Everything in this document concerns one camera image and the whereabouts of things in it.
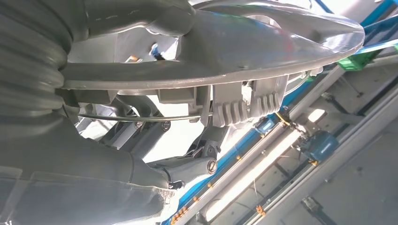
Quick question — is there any blue metal shelf rack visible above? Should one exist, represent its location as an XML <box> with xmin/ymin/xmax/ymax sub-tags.
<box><xmin>314</xmin><ymin>0</ymin><xmax>398</xmax><ymax>55</ymax></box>

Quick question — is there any long ceiling light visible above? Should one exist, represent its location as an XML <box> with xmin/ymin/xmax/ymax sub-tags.
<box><xmin>203</xmin><ymin>127</ymin><xmax>303</xmax><ymax>223</ymax></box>

